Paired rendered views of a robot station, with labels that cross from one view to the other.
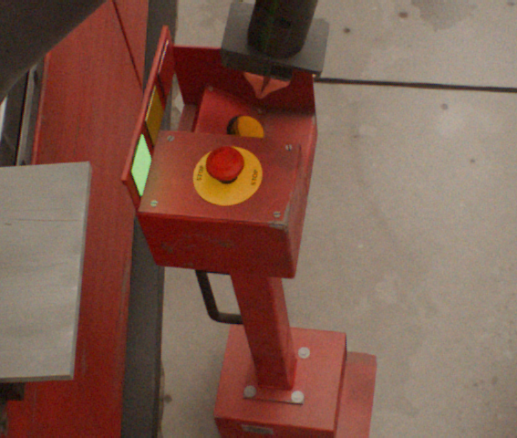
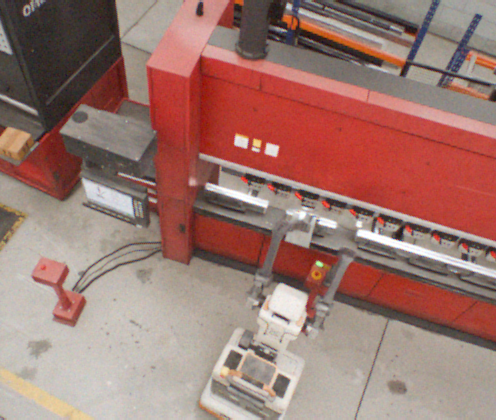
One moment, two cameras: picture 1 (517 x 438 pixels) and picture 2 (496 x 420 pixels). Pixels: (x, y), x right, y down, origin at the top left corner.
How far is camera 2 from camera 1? 320 cm
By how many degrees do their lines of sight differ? 44
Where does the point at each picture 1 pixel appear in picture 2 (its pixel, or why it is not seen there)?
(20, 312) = (292, 237)
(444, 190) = (341, 363)
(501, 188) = (338, 375)
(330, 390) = not seen: hidden behind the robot
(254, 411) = not seen: hidden behind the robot
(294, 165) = (315, 283)
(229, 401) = not seen: hidden behind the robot
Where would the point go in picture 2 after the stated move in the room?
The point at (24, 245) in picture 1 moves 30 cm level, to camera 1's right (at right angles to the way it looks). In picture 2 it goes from (300, 239) to (296, 276)
